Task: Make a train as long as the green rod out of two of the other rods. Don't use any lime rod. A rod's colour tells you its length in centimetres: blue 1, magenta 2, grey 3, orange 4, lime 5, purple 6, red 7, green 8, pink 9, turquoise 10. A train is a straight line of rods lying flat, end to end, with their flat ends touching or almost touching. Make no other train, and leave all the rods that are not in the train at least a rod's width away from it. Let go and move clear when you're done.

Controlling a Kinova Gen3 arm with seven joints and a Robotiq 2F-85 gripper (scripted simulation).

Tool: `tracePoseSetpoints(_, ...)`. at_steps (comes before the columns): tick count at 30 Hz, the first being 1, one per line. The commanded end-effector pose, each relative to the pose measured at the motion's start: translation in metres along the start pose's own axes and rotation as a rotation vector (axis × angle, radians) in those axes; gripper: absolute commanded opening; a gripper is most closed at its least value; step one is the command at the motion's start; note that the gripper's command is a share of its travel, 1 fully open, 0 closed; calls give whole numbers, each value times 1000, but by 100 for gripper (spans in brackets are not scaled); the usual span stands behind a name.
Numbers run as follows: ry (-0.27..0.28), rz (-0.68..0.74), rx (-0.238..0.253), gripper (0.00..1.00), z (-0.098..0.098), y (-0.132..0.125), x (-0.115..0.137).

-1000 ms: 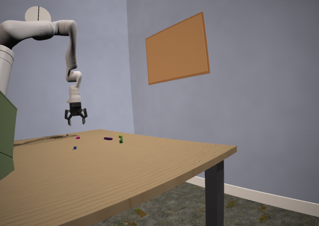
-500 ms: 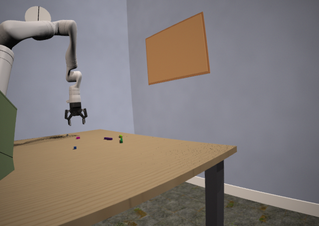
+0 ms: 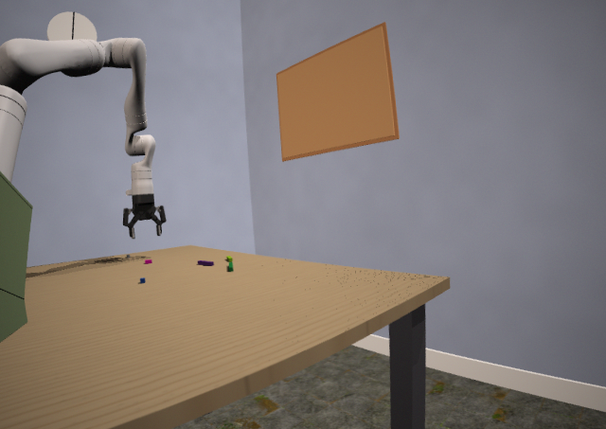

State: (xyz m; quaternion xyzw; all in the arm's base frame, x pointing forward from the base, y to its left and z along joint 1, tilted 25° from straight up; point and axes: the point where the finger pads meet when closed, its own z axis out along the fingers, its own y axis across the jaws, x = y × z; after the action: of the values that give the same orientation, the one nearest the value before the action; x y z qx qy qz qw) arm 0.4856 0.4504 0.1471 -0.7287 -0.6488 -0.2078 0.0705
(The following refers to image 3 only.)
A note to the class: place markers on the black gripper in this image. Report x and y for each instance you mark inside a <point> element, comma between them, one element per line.
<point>142,211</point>

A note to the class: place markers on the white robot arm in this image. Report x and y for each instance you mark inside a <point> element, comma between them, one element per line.
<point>23,61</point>

